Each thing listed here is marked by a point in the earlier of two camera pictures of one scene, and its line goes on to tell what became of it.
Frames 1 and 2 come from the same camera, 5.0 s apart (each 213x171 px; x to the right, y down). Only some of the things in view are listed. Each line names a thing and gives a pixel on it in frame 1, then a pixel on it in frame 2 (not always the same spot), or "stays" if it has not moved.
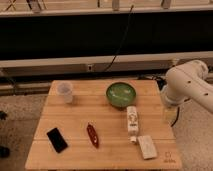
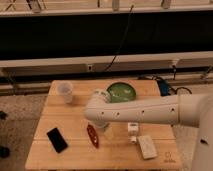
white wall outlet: x=90 y=68 stays
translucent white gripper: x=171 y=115 → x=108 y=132
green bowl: x=121 y=94 stays
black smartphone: x=56 y=140 stays
